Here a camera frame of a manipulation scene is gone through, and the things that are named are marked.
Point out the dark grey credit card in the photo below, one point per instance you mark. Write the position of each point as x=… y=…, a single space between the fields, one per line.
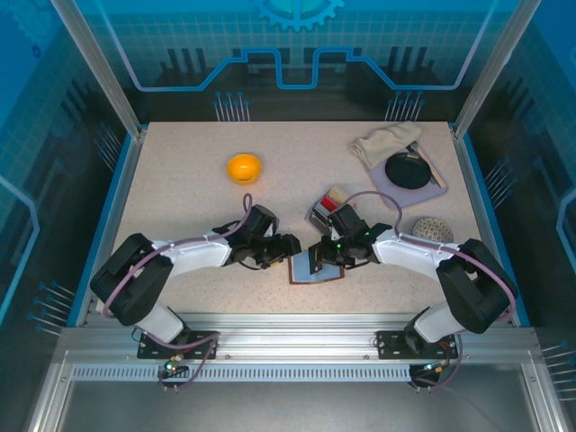
x=316 y=264

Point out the brown leather card holder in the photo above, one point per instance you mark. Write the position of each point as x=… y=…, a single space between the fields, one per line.
x=301 y=270

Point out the clear plastic card box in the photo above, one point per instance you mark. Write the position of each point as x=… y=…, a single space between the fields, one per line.
x=317 y=227

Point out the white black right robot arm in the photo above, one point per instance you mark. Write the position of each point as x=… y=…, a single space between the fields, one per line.
x=405 y=252

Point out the light grey credit card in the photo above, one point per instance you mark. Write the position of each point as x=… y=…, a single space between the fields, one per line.
x=320 y=215

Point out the red credit card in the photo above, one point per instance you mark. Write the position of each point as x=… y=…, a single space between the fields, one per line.
x=329 y=204

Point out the tan credit card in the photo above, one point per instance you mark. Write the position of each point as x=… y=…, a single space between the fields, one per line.
x=339 y=194

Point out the orange bowl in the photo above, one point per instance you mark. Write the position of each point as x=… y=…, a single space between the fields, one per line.
x=243 y=168

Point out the patterned upturned bowl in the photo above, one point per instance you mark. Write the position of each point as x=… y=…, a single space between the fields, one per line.
x=432 y=227

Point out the lilac placemat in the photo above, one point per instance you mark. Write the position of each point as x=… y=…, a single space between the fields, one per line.
x=418 y=195

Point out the black divided plate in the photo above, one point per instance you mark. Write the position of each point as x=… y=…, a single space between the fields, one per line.
x=407 y=171

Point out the wooden chopstick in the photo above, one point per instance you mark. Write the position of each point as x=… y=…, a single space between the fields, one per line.
x=430 y=165
x=434 y=163

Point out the beige folded cloth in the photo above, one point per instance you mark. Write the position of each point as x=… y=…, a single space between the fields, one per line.
x=382 y=139

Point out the metal fork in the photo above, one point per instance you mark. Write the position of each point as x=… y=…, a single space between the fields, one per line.
x=412 y=148

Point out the small circuit board green LED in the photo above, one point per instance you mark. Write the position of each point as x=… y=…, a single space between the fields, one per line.
x=173 y=364
x=434 y=366

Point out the aluminium front rail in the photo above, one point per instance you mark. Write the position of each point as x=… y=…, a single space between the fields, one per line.
x=292 y=333

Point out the aluminium rail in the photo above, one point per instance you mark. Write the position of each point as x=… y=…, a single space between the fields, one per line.
x=474 y=189
x=292 y=333
x=122 y=189

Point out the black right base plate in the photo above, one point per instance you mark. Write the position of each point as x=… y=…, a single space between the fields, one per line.
x=387 y=342

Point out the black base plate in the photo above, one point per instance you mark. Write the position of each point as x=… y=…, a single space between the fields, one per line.
x=202 y=337
x=387 y=342

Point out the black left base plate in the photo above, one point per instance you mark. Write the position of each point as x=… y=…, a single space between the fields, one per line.
x=202 y=337

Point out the aluminium right side rail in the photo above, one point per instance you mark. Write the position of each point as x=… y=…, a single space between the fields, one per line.
x=474 y=189

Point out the aluminium left side rail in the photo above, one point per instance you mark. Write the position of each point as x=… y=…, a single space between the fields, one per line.
x=122 y=189

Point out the aluminium right frame post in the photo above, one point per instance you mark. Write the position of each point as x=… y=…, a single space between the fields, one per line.
x=486 y=76

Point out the aluminium frame post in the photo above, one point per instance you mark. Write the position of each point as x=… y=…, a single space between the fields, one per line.
x=486 y=76
x=103 y=76

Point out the aluminium left frame post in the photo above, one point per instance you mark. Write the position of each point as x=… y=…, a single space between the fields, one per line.
x=103 y=76

